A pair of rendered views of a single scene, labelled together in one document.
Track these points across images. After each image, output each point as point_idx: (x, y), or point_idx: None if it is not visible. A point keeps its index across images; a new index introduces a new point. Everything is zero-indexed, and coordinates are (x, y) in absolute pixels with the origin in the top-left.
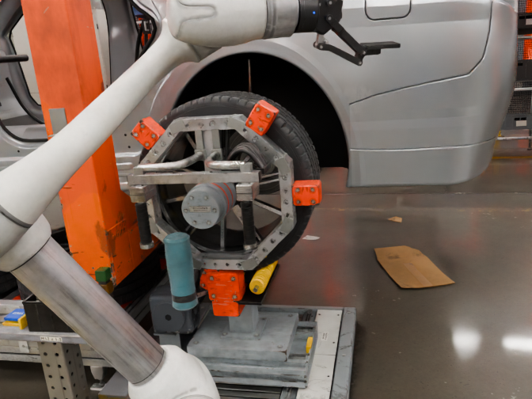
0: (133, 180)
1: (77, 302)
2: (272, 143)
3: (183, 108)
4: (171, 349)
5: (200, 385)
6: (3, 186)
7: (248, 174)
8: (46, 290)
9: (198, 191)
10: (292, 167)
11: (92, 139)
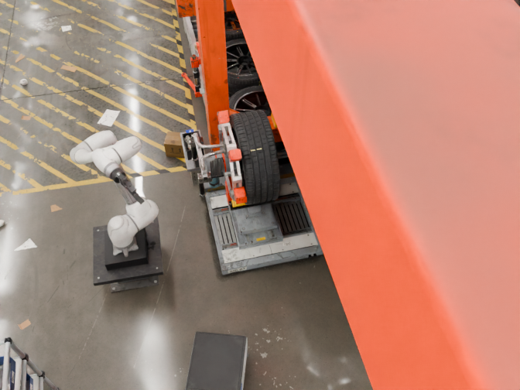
0: (193, 136)
1: None
2: (237, 167)
3: (233, 119)
4: (138, 203)
5: (136, 217)
6: (76, 155)
7: (202, 174)
8: None
9: (205, 159)
10: (239, 182)
11: (89, 160)
